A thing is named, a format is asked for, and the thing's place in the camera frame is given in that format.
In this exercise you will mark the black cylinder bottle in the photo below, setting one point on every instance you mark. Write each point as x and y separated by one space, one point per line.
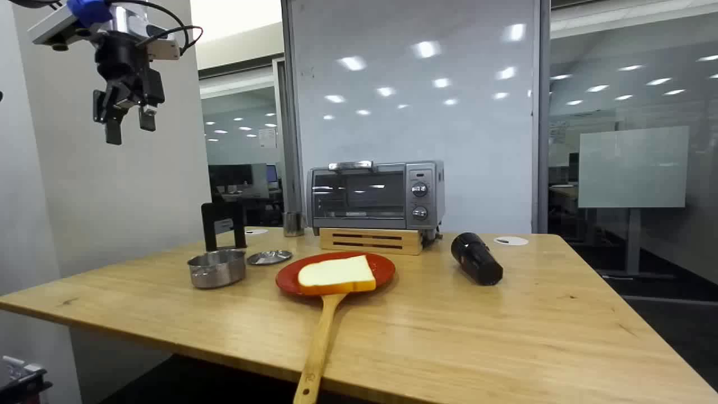
477 259

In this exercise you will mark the black equipment box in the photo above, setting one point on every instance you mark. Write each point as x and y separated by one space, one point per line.
20 378

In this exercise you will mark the red round plate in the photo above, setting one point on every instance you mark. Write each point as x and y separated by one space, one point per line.
288 284

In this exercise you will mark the steel pot lid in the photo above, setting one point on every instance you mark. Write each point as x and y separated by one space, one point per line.
270 259

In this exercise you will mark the black angled stand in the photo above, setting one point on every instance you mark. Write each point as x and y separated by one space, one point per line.
222 213

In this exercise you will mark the pale bread slice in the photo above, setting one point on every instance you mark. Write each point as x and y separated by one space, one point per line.
337 273

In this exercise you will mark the silver oven knob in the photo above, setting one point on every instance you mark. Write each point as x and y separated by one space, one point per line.
420 211
420 189

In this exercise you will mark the wooden spoon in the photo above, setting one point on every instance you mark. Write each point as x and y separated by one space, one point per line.
318 350

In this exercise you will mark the wooden board under oven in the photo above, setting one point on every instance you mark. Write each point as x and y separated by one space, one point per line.
371 241

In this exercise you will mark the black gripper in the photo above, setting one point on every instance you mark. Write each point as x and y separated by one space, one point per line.
127 71

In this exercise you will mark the small steel pot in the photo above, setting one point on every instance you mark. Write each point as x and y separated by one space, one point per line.
215 270

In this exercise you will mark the steel cup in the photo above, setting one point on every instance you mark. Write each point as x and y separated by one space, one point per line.
295 222

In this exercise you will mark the white round table grommet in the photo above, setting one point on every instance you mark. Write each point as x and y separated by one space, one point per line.
513 241
259 231

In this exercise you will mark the silver toaster oven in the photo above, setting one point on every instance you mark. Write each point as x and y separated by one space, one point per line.
360 195

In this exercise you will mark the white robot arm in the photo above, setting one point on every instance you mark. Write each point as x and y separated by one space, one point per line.
86 11

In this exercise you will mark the white board on stand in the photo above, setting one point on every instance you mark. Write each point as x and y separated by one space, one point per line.
632 166

